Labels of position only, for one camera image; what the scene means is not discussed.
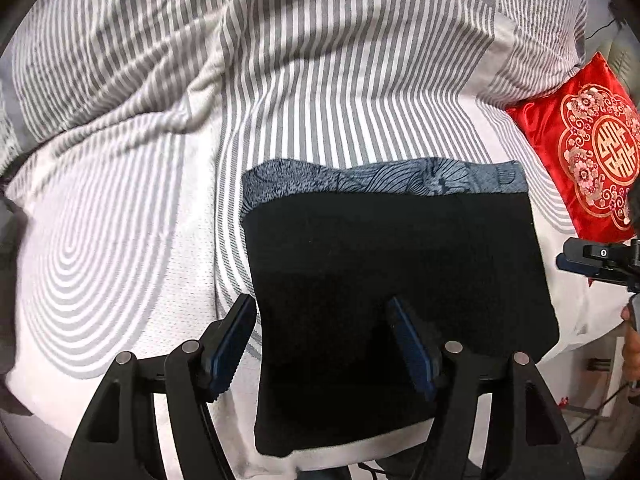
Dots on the black garment blue patterned band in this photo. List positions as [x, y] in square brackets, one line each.
[333, 251]

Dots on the grey white striped duvet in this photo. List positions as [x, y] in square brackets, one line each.
[126, 127]

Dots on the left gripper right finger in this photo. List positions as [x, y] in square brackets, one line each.
[527, 436]

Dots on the person's right hand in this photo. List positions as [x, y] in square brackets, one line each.
[631, 349]

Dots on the red embroidered cushion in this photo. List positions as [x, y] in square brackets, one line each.
[586, 134]

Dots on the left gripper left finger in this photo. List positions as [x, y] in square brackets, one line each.
[117, 438]

